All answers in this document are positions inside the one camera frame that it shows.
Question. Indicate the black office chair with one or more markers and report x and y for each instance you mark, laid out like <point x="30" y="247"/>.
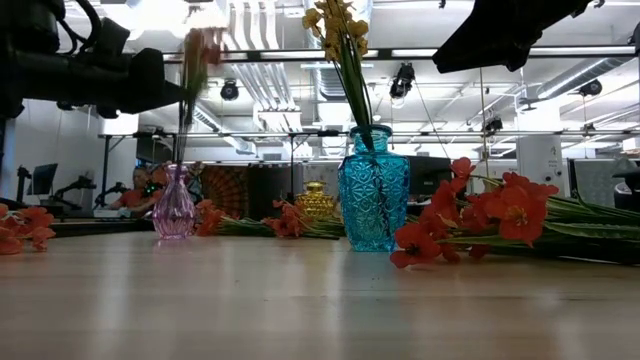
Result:
<point x="629" y="195"/>

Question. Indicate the grey partition panel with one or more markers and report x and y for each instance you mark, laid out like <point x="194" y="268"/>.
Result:
<point x="592" y="177"/>

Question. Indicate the yellow artificial flower bunch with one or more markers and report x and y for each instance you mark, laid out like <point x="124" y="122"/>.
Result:
<point x="350" y="90"/>

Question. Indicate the white column with devices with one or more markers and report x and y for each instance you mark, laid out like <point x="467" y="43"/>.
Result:
<point x="542" y="160"/>

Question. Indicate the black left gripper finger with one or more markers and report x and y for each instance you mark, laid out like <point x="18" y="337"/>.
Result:
<point x="150" y="80"/>

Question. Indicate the person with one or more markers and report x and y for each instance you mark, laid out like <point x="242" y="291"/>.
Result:
<point x="132" y="199"/>

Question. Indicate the black backdrop stand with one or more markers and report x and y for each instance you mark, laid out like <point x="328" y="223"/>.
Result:
<point x="260" y="134"/>

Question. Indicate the pink ribbed glass vase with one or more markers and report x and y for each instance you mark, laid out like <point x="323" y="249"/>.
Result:
<point x="173" y="215"/>

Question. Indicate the white ceiling pipes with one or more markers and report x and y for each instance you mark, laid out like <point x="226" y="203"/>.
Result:
<point x="287" y="75"/>

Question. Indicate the grey spiral duct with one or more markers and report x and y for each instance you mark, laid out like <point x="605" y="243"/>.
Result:
<point x="575" y="75"/>

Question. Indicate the black linear light fixture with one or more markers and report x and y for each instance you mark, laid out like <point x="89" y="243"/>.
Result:
<point x="450" y="52"/>

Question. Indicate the wide black monitor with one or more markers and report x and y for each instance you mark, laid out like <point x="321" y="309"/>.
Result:
<point x="430" y="175"/>

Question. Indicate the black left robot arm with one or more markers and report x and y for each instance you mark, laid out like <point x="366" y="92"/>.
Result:
<point x="25" y="75"/>

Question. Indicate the black ceiling track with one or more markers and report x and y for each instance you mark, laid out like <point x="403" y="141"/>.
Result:
<point x="550" y="132"/>

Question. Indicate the small black monitor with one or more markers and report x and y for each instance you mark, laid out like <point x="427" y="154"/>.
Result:
<point x="44" y="177"/>

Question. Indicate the white ceiling box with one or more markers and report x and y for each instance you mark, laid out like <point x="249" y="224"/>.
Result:
<point x="120" y="124"/>

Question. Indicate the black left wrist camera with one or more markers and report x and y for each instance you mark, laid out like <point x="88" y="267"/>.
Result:
<point x="112" y="37"/>

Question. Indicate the amber glass vase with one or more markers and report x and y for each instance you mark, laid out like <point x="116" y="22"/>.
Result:
<point x="315" y="202"/>

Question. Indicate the black ceiling spotlight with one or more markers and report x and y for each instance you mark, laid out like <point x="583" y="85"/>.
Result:
<point x="590" y="87"/>
<point x="492" y="125"/>
<point x="230" y="90"/>
<point x="402" y="80"/>

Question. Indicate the blue patterned glass vase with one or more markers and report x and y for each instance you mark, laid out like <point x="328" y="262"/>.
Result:
<point x="372" y="200"/>

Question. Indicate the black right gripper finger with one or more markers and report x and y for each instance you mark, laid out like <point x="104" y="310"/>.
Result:
<point x="490" y="35"/>

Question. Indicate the black distant robot arm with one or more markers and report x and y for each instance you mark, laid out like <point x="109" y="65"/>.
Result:
<point x="75" y="186"/>
<point x="116" y="190"/>

